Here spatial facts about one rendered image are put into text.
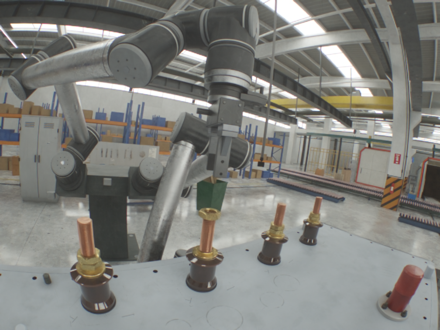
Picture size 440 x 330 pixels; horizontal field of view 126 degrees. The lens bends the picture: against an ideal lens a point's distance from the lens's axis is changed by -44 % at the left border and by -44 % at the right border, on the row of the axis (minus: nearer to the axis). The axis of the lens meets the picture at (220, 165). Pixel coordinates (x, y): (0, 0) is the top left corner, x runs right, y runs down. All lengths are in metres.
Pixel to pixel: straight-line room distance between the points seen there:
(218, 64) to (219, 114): 0.11
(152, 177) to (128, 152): 3.66
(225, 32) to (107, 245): 2.75
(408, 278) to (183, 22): 0.84
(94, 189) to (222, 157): 1.78
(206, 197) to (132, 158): 2.12
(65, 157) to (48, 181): 3.49
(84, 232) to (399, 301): 0.74
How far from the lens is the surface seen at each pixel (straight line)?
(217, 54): 0.43
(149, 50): 0.39
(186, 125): 0.82
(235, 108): 0.38
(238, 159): 0.91
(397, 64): 11.81
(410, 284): 0.62
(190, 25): 0.51
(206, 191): 4.78
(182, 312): 0.48
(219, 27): 0.47
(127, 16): 6.83
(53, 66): 0.68
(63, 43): 1.11
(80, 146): 1.64
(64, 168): 1.57
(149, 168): 1.56
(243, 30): 0.46
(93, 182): 2.06
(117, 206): 2.64
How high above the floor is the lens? 1.73
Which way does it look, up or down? 6 degrees down
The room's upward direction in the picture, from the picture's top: 8 degrees clockwise
